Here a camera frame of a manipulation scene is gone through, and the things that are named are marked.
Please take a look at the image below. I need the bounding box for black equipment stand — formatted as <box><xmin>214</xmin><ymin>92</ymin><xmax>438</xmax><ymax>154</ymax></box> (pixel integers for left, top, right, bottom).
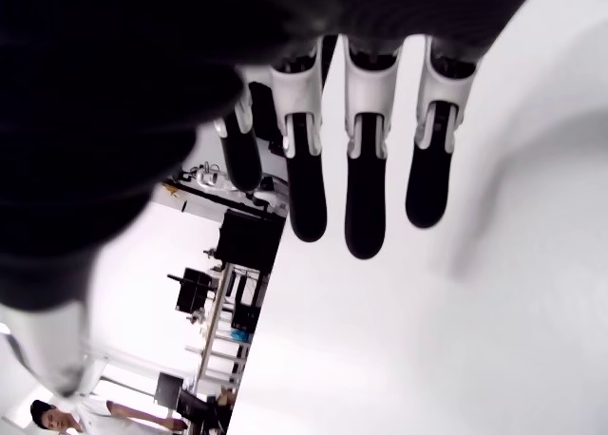
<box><xmin>167</xmin><ymin>267</ymin><xmax>220</xmax><ymax>315</ymax></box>

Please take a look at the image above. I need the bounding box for person in white shirt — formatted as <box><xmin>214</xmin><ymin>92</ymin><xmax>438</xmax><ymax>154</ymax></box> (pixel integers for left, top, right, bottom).
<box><xmin>29</xmin><ymin>397</ymin><xmax>189</xmax><ymax>435</ymax></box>

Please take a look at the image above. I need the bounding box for black chair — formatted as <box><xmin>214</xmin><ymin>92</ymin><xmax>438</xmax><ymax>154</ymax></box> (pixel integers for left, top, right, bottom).
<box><xmin>176</xmin><ymin>388</ymin><xmax>237</xmax><ymax>435</ymax></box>

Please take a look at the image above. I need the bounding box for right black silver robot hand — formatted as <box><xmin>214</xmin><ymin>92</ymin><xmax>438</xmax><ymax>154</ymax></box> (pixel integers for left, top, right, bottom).
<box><xmin>0</xmin><ymin>0</ymin><xmax>547</xmax><ymax>399</ymax></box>

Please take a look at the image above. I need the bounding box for black cabinet on casters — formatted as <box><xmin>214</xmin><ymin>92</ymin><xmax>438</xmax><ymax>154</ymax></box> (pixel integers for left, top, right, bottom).
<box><xmin>217</xmin><ymin>208</ymin><xmax>287</xmax><ymax>266</ymax></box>

